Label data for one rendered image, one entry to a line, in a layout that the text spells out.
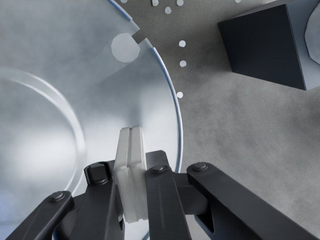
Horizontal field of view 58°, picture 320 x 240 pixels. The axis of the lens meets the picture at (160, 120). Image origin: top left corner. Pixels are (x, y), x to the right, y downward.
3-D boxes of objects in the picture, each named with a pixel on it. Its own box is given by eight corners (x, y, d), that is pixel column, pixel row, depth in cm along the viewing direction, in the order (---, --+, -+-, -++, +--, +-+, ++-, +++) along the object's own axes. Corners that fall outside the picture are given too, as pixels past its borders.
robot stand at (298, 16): (266, 3, 98) (373, -32, 55) (279, 54, 103) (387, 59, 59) (217, 22, 98) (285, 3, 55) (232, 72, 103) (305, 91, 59)
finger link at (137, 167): (128, 166, 13) (144, 163, 13) (130, 125, 20) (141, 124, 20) (141, 222, 14) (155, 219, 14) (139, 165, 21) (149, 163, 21)
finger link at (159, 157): (148, 195, 12) (218, 181, 12) (144, 152, 17) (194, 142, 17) (154, 226, 12) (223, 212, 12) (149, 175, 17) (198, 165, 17)
